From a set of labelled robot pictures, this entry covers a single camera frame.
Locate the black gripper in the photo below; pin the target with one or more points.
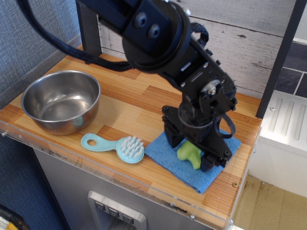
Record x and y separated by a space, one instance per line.
206 136

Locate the green toy broccoli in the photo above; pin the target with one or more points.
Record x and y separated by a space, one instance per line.
190 152

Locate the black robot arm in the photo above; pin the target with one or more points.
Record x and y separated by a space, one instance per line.
157 38

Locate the blue cloth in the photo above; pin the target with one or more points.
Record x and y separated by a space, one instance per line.
163 154

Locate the teal dish brush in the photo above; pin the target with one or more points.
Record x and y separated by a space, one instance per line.
129 149

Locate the white toy sink unit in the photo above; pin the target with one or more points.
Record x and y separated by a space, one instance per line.
280 152

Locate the silver dispenser panel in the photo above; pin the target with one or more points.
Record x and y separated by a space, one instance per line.
109 214

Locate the grey toy fridge cabinet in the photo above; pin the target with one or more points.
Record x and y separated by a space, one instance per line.
84 191

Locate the stainless steel bowl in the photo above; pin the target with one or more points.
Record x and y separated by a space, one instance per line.
63 102

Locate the clear acrylic edge guard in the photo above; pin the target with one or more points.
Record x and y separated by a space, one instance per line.
115 175

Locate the right black post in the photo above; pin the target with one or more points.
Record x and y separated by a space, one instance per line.
281 56

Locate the black post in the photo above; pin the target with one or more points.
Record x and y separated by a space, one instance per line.
88 25
281 56

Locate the left black post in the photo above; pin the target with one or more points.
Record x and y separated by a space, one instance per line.
88 25

